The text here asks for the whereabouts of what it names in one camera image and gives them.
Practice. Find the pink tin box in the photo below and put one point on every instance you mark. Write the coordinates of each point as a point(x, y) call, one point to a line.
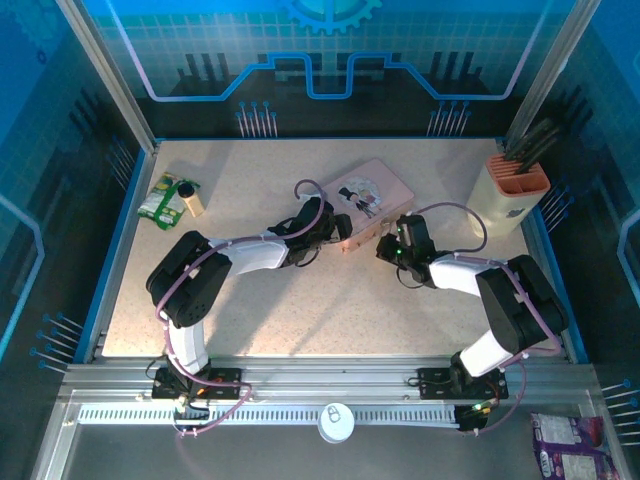
point(380, 190)

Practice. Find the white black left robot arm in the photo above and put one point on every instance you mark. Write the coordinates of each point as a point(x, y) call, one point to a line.
point(250, 255)

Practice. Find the cream orange knife block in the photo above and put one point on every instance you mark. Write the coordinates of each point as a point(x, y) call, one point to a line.
point(495, 210)

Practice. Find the small bottle black cap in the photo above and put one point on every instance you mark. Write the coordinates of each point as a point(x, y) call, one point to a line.
point(194, 205)

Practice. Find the green snack packet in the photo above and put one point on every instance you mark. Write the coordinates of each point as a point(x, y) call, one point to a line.
point(160, 205)

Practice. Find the white round lid lock icon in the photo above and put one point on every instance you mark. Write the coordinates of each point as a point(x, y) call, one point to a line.
point(336, 424)

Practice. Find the purple snack bag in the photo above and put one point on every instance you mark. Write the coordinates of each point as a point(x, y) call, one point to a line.
point(570, 445)

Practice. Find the aluminium front rail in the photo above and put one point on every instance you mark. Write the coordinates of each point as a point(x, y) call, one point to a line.
point(325, 375)

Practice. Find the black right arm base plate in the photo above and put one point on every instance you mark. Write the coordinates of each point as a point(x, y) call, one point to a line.
point(432, 380)

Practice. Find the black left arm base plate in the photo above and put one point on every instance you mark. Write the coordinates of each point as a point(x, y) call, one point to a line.
point(227, 377)

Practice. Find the aluminium frame post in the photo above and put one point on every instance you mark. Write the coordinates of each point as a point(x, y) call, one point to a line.
point(105, 75)
point(550, 70)

